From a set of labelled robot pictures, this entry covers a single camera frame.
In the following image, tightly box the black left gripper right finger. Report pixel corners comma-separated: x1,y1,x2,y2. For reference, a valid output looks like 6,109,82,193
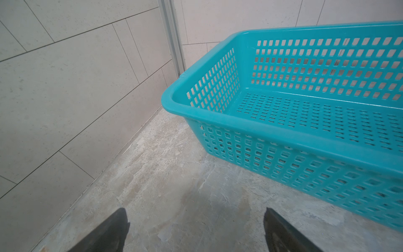
263,208,323,252

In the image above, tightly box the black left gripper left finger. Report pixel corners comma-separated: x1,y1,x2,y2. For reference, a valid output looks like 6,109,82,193
68,207,130,252

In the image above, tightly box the teal plastic basket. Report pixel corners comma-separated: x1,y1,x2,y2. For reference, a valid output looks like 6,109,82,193
161,21,403,232

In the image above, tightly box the aluminium corner post left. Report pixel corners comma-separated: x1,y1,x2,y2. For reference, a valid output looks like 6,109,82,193
157,0,186,77

